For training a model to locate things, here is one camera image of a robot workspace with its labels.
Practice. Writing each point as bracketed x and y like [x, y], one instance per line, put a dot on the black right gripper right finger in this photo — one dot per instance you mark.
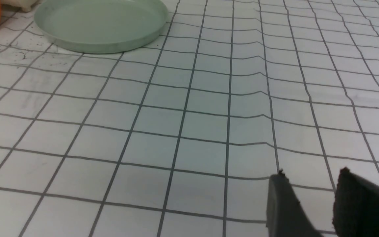
[356, 206]

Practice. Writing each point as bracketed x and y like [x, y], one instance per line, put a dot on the white checkered tablecloth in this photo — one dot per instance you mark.
[179, 138]

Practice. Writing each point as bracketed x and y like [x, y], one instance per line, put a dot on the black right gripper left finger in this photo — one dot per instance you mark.
[285, 216]

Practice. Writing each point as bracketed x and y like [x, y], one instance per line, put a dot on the pale green round plate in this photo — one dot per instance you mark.
[101, 26]

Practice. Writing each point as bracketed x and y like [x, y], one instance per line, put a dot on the cream white toaster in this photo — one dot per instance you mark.
[24, 5]

